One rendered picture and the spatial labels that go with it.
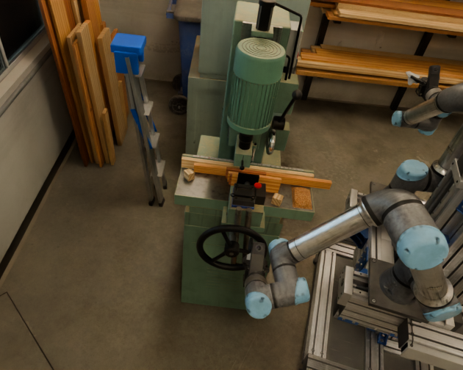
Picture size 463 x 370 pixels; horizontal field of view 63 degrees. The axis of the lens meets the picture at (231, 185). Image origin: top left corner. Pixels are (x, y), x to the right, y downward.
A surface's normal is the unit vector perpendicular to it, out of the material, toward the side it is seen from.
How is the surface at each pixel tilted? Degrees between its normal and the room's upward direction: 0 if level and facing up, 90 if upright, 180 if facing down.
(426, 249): 85
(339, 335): 0
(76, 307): 0
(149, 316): 1
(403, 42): 90
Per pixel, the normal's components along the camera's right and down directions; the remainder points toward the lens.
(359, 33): -0.02, 0.70
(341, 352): 0.11, -0.71
